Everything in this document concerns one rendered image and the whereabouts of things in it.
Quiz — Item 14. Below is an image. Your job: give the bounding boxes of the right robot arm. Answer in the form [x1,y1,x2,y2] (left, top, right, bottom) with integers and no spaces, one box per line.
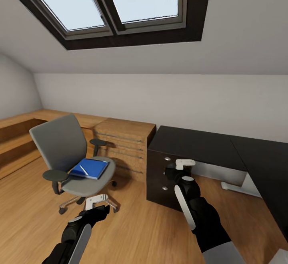
[165,159,246,264]

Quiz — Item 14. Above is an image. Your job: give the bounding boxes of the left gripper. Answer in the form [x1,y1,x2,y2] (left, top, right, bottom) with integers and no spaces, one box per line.
[79,205,110,225]

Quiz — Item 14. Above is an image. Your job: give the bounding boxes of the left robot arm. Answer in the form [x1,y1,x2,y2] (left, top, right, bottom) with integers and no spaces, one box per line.
[42,194,110,264]

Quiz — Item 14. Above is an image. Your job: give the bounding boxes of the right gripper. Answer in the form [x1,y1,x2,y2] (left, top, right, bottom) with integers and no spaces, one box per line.
[165,167,191,181]

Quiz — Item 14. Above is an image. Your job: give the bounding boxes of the folder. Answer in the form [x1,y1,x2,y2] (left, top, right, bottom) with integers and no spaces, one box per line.
[69,158,108,180]

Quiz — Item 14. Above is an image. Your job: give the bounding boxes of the swivel chair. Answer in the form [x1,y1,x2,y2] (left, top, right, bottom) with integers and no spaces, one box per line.
[29,115,118,215]

